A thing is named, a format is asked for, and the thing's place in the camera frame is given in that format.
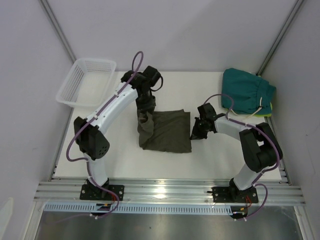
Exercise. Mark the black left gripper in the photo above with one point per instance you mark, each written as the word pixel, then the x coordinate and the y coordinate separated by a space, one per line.
pixel 149 106

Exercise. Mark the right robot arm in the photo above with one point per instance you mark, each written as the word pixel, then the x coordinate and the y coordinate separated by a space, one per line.
pixel 260 149

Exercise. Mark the aluminium mounting rail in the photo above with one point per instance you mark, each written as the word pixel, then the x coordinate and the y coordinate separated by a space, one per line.
pixel 168 191

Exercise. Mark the white plastic basket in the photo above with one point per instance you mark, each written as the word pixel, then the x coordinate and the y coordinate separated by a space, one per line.
pixel 89 82

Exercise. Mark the olive green shorts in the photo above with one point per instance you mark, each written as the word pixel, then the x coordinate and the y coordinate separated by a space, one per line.
pixel 165 131

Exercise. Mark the white slotted cable duct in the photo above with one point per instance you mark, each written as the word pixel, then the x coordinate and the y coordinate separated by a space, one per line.
pixel 136 208

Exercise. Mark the left aluminium corner post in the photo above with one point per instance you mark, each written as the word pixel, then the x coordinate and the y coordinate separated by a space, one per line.
pixel 48 11

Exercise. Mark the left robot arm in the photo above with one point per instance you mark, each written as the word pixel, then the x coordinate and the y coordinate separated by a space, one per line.
pixel 90 131

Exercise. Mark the right aluminium corner post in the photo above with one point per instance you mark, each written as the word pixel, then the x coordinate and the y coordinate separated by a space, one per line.
pixel 289 20

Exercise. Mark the aluminium corner post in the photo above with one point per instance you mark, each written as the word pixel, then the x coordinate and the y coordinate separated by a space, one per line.
pixel 48 11
pixel 289 20

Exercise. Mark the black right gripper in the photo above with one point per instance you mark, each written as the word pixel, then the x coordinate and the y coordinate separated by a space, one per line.
pixel 196 135

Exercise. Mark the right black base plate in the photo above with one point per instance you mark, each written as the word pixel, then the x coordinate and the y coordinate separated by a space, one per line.
pixel 227 194

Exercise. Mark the teal folded shorts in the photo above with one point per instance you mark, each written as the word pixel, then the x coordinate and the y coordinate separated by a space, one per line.
pixel 242 92

